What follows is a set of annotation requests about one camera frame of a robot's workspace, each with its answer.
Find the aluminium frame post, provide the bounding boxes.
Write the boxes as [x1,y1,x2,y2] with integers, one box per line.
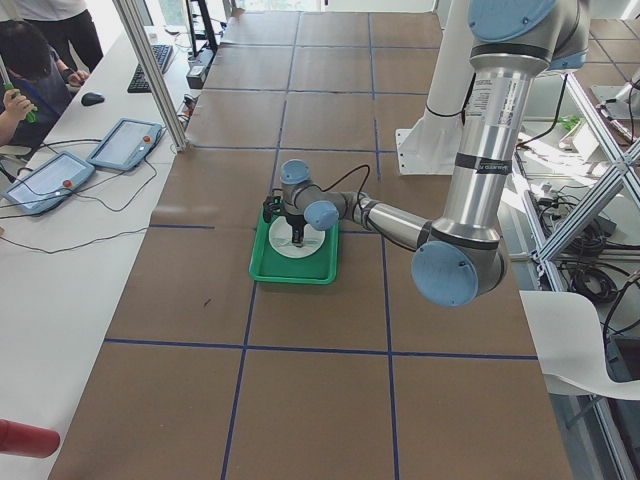
[113,0,188,152]

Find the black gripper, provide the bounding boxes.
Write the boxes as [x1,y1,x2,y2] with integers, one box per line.
[285,215,306,248]

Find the black keyboard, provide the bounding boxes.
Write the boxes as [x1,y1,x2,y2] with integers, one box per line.
[126,44,174,94]

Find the white round plate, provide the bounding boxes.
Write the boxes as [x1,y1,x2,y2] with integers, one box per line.
[268,217,325,259]

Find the black computer mouse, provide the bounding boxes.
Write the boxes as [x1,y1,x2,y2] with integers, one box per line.
[81,92,105,106]

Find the brown paper table cover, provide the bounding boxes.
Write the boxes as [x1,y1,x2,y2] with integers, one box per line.
[51,12,571,479]

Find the standing person black trousers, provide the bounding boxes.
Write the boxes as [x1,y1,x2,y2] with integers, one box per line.
[15,0,103,72]

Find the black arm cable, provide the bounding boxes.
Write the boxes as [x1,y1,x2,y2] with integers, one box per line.
[319,164,374,201]

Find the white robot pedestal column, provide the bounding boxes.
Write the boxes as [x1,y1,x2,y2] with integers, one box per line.
[396,1,474,175]

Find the red cylinder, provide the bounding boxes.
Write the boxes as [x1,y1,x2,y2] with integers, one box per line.
[1,419,60,458]

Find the green plastic tray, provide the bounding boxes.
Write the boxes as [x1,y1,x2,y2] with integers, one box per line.
[249,209,339,285]

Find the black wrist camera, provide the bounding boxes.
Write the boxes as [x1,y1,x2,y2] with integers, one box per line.
[262,195,285,224]

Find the far blue teach pendant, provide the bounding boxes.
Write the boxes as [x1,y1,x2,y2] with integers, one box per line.
[86,118,162,171]

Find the blue teach pendant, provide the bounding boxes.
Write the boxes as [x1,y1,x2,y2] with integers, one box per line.
[86,118,162,171]
[2,151,95,215]

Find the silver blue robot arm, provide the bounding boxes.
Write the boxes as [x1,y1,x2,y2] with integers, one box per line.
[276,1,590,307]

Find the seated person dark hair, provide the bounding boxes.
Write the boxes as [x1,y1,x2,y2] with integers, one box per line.
[1,20,89,148]

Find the pale green plastic fork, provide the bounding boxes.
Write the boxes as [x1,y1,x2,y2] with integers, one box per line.
[280,239,323,249]

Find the near blue teach pendant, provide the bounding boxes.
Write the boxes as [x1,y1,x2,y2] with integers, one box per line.
[2,151,95,215]

